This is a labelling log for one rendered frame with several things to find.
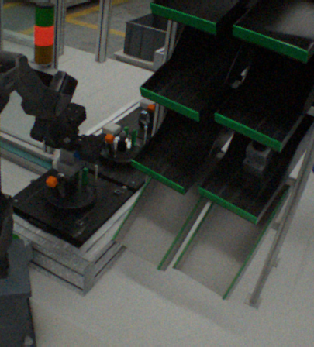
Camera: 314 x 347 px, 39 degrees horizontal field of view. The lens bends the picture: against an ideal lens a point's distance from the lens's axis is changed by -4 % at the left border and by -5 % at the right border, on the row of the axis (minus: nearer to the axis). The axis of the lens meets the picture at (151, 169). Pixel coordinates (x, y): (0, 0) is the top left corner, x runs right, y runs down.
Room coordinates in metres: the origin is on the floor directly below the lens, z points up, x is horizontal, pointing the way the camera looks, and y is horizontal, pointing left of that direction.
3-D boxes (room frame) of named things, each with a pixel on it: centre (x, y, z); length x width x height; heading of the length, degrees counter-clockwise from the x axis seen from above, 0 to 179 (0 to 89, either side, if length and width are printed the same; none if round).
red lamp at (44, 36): (1.11, 0.33, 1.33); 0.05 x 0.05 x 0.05
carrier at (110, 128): (1.16, 0.10, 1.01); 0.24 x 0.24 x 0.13; 67
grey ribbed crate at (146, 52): (3.05, -0.05, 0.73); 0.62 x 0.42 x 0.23; 67
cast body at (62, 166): (0.94, 0.19, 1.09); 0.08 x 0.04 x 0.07; 157
